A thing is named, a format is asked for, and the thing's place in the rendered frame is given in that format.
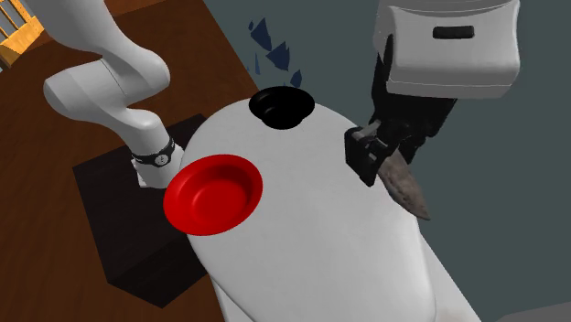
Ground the black bowl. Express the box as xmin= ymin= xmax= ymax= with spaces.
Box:
xmin=248 ymin=86 xmax=316 ymax=131

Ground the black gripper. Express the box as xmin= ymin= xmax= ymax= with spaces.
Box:
xmin=343 ymin=34 xmax=458 ymax=188

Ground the yellow wooden slatted furniture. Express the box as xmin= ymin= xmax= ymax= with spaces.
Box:
xmin=0 ymin=0 xmax=46 ymax=70

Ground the dark robot stand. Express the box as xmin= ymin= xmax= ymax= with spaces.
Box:
xmin=72 ymin=113 xmax=224 ymax=310

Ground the red bowl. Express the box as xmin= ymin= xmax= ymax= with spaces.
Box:
xmin=162 ymin=154 xmax=264 ymax=237

